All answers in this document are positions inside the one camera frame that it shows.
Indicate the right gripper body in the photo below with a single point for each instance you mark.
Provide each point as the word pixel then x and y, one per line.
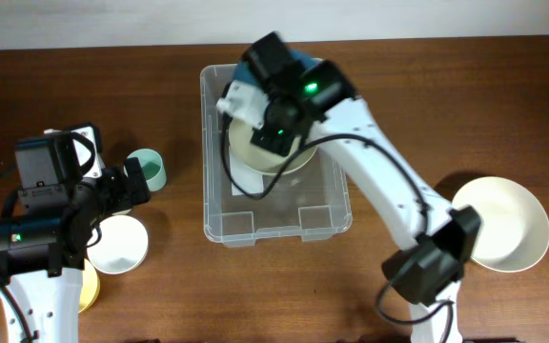
pixel 269 112

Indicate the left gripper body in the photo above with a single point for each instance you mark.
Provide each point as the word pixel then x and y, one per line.
pixel 113 193

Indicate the mint green cup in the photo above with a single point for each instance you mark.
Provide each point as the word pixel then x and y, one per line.
pixel 153 167

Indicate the dark blue bowl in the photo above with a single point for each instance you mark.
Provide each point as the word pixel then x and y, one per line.
pixel 242 73

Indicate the cream white bowl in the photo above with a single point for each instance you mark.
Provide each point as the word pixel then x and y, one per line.
pixel 514 234

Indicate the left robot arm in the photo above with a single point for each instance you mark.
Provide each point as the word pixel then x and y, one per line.
pixel 46 227

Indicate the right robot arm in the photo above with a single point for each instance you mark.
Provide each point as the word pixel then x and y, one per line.
pixel 434 240

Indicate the beige bowl in container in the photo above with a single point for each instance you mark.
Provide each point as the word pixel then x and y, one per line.
pixel 254 157

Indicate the clear plastic storage container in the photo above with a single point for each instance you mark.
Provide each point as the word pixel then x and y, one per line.
pixel 311 202

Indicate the white small bowl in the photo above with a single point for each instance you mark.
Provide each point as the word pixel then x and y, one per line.
pixel 123 245

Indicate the yellow small bowl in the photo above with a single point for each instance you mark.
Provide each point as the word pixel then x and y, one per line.
pixel 90 288

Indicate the white paper label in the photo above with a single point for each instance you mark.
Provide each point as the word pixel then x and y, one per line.
pixel 248 179

